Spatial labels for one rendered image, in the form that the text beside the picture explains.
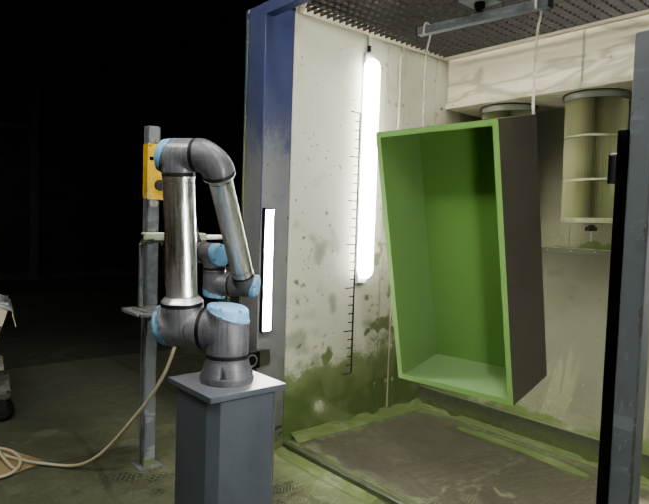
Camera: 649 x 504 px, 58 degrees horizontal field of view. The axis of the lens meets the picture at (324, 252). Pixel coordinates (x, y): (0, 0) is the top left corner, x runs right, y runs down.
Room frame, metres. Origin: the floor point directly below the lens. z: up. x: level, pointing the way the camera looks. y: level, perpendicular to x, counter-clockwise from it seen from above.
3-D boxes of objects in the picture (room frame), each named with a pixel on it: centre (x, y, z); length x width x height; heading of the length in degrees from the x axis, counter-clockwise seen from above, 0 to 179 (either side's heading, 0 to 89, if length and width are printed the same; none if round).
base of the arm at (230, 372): (2.04, 0.33, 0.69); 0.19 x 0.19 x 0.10
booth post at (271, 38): (3.03, 0.31, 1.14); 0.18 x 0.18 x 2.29; 41
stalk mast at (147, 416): (2.78, 0.83, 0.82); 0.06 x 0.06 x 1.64; 41
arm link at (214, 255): (2.33, 0.44, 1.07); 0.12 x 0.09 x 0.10; 41
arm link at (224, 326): (2.04, 0.34, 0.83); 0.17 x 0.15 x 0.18; 76
